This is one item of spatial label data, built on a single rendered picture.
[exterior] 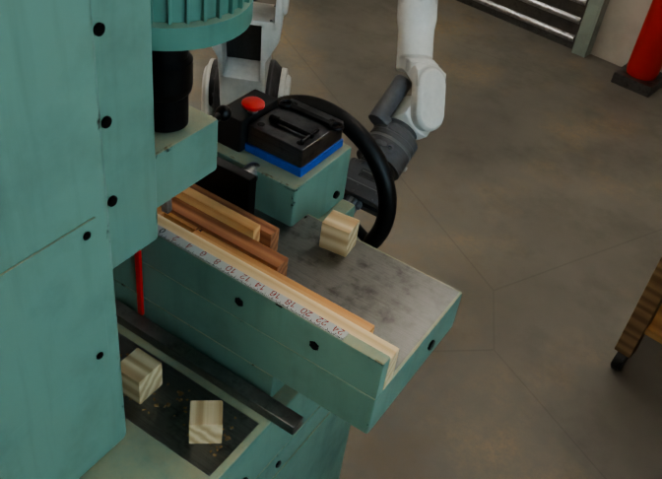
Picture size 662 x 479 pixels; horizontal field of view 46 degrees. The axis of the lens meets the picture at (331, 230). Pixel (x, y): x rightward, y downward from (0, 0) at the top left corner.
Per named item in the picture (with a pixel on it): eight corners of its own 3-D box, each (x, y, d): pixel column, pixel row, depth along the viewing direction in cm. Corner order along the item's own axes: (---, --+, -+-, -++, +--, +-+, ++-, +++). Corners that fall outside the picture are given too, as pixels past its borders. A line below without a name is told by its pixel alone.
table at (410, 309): (486, 287, 104) (496, 253, 101) (368, 437, 83) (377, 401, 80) (151, 119, 127) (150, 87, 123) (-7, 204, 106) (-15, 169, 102)
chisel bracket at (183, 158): (218, 179, 92) (220, 118, 86) (131, 238, 82) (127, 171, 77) (170, 156, 94) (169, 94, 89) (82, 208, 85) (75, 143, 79)
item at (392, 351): (392, 379, 82) (400, 348, 79) (382, 391, 81) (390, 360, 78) (9, 159, 104) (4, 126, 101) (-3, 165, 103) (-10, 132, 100)
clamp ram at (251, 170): (281, 211, 101) (287, 154, 96) (245, 239, 96) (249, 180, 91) (228, 183, 105) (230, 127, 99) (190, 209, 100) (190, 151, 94)
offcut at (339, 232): (356, 243, 99) (360, 220, 96) (345, 257, 97) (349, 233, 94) (329, 233, 100) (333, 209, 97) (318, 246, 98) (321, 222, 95)
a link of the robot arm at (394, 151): (388, 228, 138) (422, 174, 141) (381, 202, 129) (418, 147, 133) (329, 198, 143) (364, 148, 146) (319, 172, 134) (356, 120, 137)
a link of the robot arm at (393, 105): (381, 163, 146) (412, 117, 149) (419, 164, 137) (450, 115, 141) (344, 123, 141) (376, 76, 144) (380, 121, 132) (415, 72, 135)
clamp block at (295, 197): (347, 199, 111) (355, 147, 105) (292, 246, 102) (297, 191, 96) (264, 159, 116) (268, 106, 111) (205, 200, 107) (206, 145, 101)
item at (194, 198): (258, 260, 94) (261, 225, 91) (250, 266, 93) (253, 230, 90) (125, 187, 102) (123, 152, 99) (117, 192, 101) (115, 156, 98)
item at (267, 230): (277, 259, 95) (280, 228, 92) (268, 266, 94) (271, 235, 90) (174, 203, 101) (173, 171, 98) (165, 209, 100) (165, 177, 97)
